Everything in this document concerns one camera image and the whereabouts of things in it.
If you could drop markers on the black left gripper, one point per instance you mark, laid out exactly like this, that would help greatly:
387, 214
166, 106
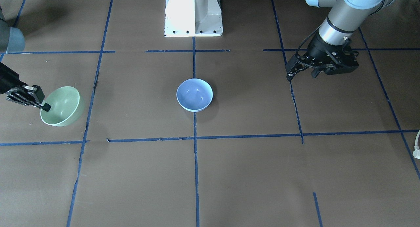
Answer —
318, 48

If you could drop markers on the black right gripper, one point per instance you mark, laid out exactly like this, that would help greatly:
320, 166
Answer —
7, 78

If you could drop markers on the green bowl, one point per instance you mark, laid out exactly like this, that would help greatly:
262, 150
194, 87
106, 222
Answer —
67, 105

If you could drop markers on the blue bowl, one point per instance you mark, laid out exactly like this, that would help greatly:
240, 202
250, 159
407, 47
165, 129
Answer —
194, 95

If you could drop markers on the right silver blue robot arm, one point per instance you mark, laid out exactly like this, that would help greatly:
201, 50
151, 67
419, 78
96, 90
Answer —
13, 41

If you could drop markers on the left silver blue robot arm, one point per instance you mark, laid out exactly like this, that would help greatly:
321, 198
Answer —
344, 18

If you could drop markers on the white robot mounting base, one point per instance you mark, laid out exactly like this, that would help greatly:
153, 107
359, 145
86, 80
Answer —
193, 18

